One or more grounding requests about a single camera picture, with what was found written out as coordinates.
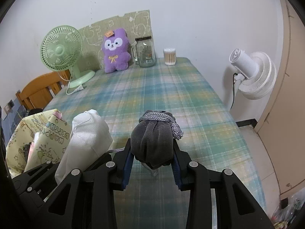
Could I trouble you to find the white cloth bag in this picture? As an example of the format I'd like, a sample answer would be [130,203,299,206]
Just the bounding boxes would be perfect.
[55,109,113,184]

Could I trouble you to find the grey sock bundle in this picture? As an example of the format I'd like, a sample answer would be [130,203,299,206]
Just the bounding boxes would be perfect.
[131,110,184,170]

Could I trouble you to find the cartoon patterned storage box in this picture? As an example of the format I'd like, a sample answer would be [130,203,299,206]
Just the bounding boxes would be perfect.
[6,109,71,178]

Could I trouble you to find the plaid tablecloth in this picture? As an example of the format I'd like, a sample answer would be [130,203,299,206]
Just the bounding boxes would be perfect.
[47,58,266,228]

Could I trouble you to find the beige door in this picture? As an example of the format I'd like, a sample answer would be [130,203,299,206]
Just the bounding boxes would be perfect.
[255,0,304,199]

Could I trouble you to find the wooden chair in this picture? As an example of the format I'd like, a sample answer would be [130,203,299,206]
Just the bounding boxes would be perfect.
[16,70,71,110]

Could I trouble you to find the white fan power plug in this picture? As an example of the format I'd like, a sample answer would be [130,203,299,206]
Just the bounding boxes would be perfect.
[66,85,84,95]

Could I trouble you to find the white standing fan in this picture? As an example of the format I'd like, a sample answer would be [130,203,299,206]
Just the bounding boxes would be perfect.
[229,48,277,100]

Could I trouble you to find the green desk fan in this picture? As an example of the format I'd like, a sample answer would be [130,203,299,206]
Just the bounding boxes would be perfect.
[40,25,95,88]

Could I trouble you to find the purple plush toy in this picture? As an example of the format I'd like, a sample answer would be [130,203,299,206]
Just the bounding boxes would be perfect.
[101,28,131,73]

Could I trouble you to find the cotton swab container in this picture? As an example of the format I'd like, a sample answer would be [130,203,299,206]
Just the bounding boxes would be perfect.
[163,48,176,66]

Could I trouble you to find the glass jar with lid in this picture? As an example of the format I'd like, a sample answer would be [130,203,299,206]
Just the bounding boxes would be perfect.
[131,36,156,68]

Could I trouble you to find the patterned cardboard backboard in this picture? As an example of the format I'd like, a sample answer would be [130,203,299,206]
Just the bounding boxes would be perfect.
[78,10,153,72]

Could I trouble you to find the wall power socket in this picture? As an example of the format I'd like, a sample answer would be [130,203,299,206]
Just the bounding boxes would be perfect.
[4,100,14,114]

